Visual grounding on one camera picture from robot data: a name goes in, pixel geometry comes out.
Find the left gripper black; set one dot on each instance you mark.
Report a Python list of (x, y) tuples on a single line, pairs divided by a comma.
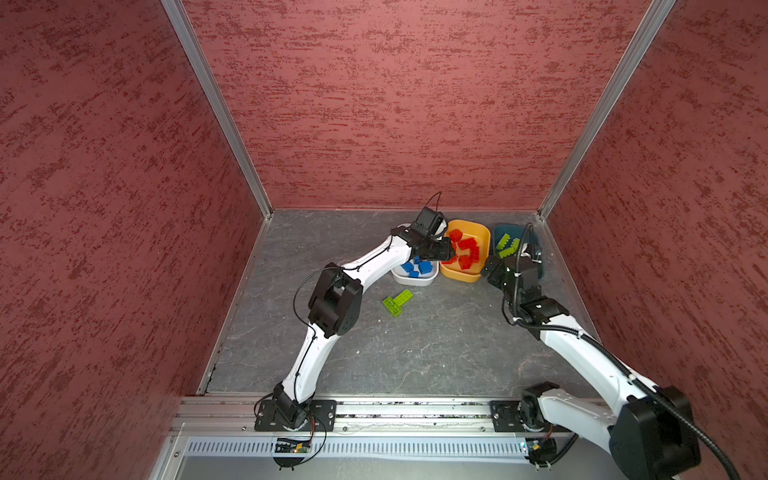
[(445, 250)]

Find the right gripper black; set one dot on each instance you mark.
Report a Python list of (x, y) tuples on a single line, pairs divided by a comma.
[(493, 278)]

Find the red square lego brick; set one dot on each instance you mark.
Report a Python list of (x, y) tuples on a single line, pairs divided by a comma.
[(456, 235)]

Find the blue lego cube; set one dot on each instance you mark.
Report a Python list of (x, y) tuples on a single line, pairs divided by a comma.
[(425, 268)]

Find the red lego plate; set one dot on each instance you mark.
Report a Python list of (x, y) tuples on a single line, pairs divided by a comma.
[(468, 244)]

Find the blue lego brick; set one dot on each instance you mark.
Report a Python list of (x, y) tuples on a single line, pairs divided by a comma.
[(410, 270)]

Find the green lego brick long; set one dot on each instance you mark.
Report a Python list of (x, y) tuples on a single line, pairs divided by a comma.
[(403, 298)]

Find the narrow green lego brick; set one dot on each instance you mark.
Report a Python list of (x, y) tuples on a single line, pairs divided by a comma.
[(392, 306)]

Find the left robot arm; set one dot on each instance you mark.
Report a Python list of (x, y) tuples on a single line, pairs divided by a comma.
[(335, 305)]

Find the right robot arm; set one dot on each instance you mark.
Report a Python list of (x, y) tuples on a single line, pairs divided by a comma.
[(646, 429)]

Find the yellow plastic bin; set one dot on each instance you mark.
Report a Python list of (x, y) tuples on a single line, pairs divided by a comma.
[(451, 268)]

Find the teal plastic bin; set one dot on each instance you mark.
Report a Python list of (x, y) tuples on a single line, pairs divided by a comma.
[(533, 248)]

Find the white plastic bin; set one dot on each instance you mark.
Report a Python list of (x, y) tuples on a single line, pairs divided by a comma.
[(401, 278)]

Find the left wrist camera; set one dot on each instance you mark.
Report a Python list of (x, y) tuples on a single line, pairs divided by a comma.
[(429, 222)]

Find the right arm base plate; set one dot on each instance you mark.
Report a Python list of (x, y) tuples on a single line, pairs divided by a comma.
[(515, 416)]

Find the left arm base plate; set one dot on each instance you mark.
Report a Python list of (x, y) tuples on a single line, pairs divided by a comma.
[(318, 416)]

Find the aluminium front rail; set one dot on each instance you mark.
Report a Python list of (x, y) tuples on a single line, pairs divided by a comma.
[(353, 415)]

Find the right corner aluminium post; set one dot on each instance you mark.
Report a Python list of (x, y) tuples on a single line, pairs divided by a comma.
[(644, 35)]

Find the corner aluminium post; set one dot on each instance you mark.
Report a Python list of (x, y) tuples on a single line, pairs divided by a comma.
[(193, 50), (644, 35)]

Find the left corner aluminium post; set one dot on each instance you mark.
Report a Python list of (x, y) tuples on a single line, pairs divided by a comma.
[(193, 50)]

